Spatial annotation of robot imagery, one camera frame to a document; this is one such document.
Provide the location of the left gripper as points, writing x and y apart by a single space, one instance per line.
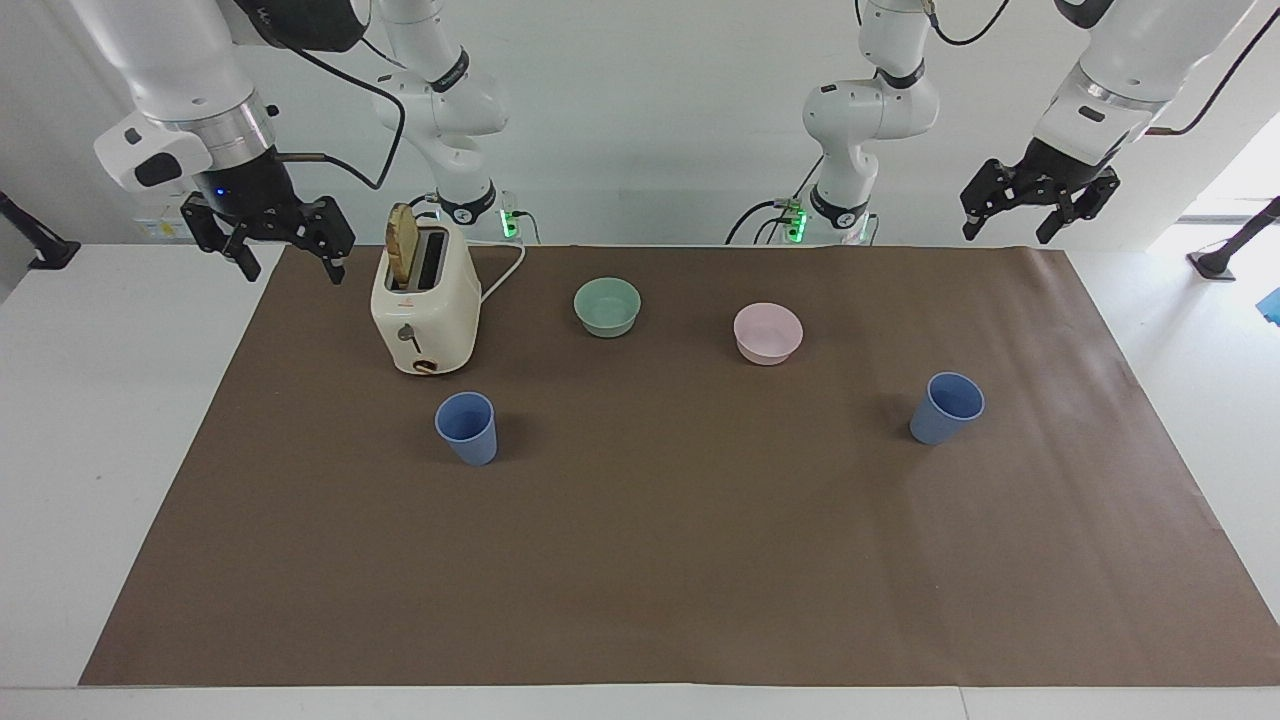
1055 165

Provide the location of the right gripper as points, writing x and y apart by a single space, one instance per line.
245 190

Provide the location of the toast slice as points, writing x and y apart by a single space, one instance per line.
401 245

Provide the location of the cream toaster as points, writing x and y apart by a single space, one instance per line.
425 320

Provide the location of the black stand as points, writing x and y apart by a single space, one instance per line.
1220 260
45 250

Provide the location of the blue cup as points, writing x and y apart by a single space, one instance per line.
940 420
468 435

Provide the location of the pink bowl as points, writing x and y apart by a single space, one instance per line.
768 338

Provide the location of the green bowl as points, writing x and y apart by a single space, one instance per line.
607 310

